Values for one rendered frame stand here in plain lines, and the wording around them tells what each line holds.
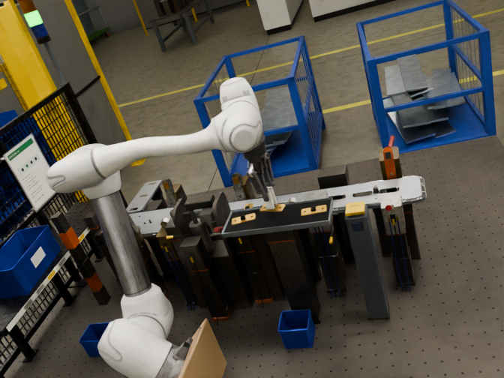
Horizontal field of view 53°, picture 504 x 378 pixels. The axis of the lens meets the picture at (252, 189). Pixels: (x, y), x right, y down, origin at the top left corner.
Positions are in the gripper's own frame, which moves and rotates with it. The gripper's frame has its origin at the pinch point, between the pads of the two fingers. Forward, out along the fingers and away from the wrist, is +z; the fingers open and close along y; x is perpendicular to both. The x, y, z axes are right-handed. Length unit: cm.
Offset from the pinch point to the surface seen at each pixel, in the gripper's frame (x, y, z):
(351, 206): -25.0, 6.0, 7.3
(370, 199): -21.2, 33.8, 23.4
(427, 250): -37, 42, 53
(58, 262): 100, -19, 21
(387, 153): -24, 53, 14
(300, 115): 83, 201, 60
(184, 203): 39.2, 2.9, 4.6
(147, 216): 80, 20, 23
